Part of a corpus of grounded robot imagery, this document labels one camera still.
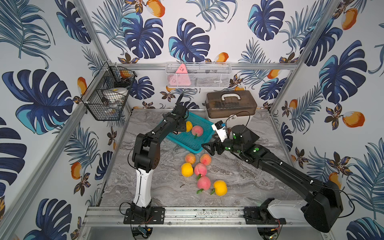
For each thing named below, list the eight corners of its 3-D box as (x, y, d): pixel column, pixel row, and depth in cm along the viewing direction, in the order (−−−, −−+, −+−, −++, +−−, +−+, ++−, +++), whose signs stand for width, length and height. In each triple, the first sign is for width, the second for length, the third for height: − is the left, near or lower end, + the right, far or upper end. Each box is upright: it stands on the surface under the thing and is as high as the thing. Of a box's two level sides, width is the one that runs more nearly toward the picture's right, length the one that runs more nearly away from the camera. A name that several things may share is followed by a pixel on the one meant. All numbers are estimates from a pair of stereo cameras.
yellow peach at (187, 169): (181, 177, 89) (181, 173, 85) (182, 166, 93) (182, 162, 89) (193, 177, 89) (193, 173, 85) (193, 166, 93) (193, 162, 89)
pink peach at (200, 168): (194, 178, 88) (194, 173, 83) (194, 167, 93) (194, 162, 88) (206, 178, 88) (207, 173, 83) (205, 167, 93) (206, 162, 88)
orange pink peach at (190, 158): (184, 161, 95) (184, 158, 91) (189, 155, 98) (188, 151, 93) (191, 166, 93) (191, 162, 89) (196, 160, 96) (196, 156, 92)
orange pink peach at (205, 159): (198, 162, 95) (199, 158, 90) (204, 156, 97) (205, 152, 93) (205, 168, 92) (206, 164, 87) (211, 162, 95) (212, 157, 90)
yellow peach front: (214, 195, 82) (215, 193, 78) (213, 183, 86) (214, 180, 82) (226, 195, 82) (227, 193, 78) (224, 183, 86) (226, 180, 82)
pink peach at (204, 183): (202, 193, 83) (202, 190, 78) (196, 184, 86) (196, 180, 82) (211, 187, 85) (212, 183, 81) (205, 177, 88) (206, 174, 84)
